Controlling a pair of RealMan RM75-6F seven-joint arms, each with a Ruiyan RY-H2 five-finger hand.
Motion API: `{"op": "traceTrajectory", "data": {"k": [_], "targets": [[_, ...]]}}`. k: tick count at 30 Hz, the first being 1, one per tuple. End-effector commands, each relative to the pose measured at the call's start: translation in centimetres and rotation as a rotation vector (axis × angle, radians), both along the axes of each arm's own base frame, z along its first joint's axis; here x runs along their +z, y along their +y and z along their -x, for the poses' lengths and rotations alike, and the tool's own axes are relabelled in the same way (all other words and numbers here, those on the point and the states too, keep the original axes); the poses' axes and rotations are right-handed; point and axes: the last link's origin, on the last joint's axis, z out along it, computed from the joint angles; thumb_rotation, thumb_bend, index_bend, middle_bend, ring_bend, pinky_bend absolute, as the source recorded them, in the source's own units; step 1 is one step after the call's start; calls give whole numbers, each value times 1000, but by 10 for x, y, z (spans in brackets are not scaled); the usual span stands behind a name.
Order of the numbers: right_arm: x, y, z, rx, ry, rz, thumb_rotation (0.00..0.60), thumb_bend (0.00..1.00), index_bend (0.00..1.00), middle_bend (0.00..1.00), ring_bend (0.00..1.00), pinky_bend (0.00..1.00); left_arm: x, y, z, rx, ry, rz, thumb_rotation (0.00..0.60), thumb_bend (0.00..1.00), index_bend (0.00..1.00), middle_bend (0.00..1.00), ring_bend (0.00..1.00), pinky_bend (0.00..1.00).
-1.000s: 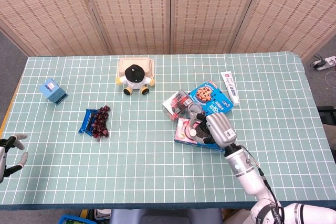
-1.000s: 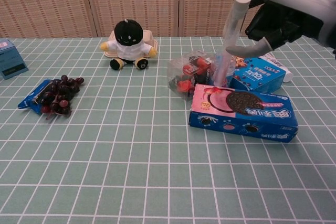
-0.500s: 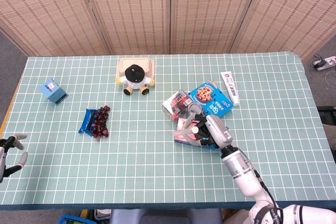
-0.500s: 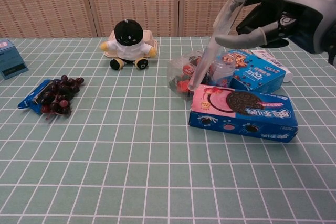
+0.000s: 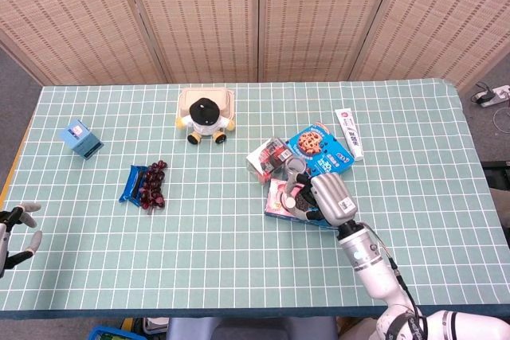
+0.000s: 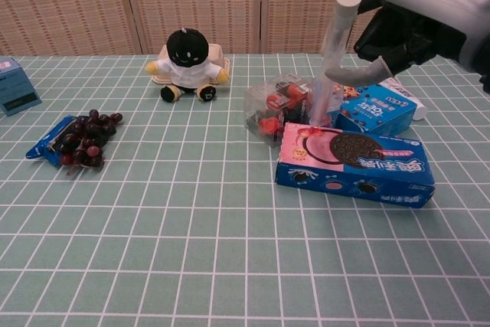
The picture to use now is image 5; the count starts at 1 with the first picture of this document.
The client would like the green white-grid tablecloth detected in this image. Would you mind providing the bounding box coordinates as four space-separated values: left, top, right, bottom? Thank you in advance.
0 79 499 319

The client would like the small light blue carton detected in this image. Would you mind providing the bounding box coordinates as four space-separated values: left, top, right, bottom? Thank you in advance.
60 119 104 161

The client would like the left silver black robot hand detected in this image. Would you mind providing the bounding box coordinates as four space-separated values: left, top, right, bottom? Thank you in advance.
0 202 43 277

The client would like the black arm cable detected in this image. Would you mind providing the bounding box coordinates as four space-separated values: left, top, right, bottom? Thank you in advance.
364 223 430 340

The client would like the white power strip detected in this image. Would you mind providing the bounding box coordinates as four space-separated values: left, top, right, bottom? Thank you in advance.
480 84 510 108

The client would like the blue plastic crate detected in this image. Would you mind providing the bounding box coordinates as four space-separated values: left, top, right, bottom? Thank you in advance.
87 326 136 340

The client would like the clear plastic beaker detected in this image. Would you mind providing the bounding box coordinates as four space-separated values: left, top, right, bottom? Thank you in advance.
283 155 308 182

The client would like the bamboo folding screen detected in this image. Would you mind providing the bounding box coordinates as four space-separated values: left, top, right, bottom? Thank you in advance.
0 0 510 89

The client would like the white toothpaste box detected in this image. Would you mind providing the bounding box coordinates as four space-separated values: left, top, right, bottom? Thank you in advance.
334 107 364 162

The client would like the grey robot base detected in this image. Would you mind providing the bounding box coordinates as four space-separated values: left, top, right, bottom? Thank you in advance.
166 315 339 340

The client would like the pink and blue Oreo box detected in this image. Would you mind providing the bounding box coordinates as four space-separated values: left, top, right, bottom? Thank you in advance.
265 177 339 232

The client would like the beige pulp food container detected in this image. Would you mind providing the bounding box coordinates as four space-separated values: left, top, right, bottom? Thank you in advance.
177 87 236 124

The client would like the black equipment case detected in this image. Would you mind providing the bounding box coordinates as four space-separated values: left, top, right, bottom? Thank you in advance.
481 160 510 190

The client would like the blue Oreo snack packet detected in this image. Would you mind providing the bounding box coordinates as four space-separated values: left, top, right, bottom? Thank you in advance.
118 164 149 208

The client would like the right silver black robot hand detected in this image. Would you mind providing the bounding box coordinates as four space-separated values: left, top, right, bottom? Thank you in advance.
293 172 358 227

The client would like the black-headed plush doll white shirt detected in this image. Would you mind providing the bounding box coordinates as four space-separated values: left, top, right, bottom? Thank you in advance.
175 97 235 145

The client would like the bunch of dark purple grapes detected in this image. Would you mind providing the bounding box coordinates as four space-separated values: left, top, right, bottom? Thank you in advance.
138 159 168 213

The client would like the red and white snack box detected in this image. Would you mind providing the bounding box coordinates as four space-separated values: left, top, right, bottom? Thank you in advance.
245 136 292 186

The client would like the black power adapter plug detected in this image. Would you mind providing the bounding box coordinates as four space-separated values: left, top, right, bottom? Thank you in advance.
473 81 495 105

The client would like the blue chocolate chip cookie box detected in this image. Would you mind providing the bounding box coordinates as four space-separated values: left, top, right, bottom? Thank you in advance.
284 123 355 178

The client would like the thin white floor cable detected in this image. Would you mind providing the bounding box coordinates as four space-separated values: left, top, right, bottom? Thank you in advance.
492 107 510 134

